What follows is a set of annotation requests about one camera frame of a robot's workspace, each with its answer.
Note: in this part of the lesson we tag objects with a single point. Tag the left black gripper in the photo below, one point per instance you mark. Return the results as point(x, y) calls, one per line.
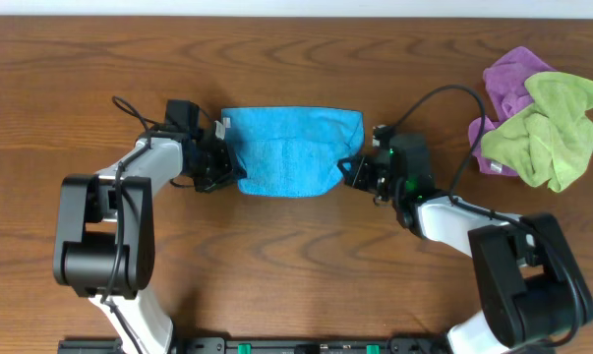
point(228, 170)

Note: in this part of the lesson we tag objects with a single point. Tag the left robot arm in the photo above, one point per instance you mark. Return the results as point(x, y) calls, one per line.
point(105, 237)

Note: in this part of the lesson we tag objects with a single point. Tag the green cloth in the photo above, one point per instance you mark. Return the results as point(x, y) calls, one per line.
point(551, 140)

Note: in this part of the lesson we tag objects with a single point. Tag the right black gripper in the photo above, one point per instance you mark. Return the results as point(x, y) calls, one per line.
point(363, 162)

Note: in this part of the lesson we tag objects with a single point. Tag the blue cloth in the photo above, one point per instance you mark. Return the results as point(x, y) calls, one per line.
point(292, 151)

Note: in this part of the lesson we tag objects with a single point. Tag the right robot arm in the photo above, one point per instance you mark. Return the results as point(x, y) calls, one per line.
point(532, 292)

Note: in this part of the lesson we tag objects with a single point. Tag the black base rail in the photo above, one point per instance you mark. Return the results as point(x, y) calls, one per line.
point(219, 345)

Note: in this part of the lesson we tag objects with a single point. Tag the purple cloth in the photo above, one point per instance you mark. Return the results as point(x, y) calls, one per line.
point(504, 83)

